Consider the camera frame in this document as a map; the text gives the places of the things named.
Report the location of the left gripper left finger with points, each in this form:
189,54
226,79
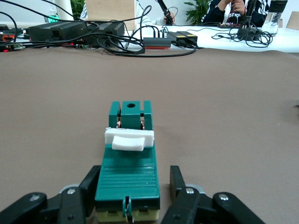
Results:
58,210

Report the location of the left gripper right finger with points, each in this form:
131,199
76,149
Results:
198,210

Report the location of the brown paper table cover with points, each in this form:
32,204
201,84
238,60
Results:
46,116

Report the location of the white table cover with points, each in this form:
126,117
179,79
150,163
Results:
222,44

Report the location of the circuit board red led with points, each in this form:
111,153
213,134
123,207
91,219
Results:
11,46

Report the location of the black adapter yellow label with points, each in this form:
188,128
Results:
184,38

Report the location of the usb hub box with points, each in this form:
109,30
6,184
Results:
156,42

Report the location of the large black power supply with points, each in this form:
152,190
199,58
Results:
58,30

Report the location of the orange black device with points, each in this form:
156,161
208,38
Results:
8,37

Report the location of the black tripod stand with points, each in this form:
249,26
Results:
247,30

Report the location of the black electronics box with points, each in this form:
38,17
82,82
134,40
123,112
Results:
109,29

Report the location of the green lit sign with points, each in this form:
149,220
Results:
53,19

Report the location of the person in dark hoodie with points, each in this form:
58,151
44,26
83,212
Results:
217,14

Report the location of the green leafy plant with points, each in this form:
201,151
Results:
198,11
78,7

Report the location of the person in white shirt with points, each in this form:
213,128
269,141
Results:
147,16

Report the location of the white round pillar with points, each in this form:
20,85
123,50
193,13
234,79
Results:
63,9

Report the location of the glass jar black lid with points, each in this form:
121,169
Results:
273,21

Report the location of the light wooden board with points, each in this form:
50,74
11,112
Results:
109,10

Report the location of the brown box corner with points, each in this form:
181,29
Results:
294,22

